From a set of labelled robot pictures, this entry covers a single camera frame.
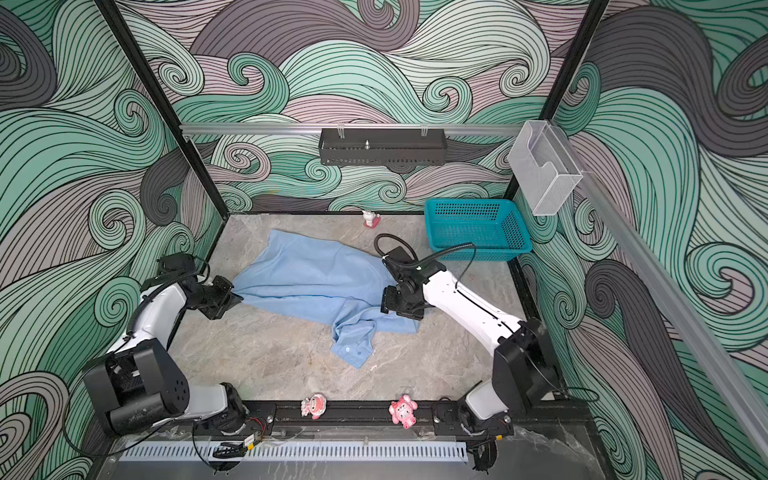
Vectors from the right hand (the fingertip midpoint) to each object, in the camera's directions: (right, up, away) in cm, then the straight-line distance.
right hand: (392, 312), depth 81 cm
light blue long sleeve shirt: (-21, +6, +17) cm, 27 cm away
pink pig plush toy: (+2, -22, -9) cm, 24 cm away
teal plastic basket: (+43, +25, +36) cm, 62 cm away
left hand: (-43, +5, +3) cm, 44 cm away
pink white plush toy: (-20, -21, -8) cm, 30 cm away
